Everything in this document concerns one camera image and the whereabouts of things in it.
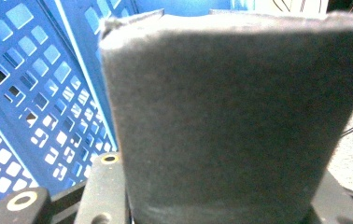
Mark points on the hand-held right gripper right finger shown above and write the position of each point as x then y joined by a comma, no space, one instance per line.
333,208

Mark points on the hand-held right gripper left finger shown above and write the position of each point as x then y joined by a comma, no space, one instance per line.
103,193

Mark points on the blue file rack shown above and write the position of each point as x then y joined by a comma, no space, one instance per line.
40,93

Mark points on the black hardcover book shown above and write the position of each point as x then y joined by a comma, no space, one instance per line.
227,109

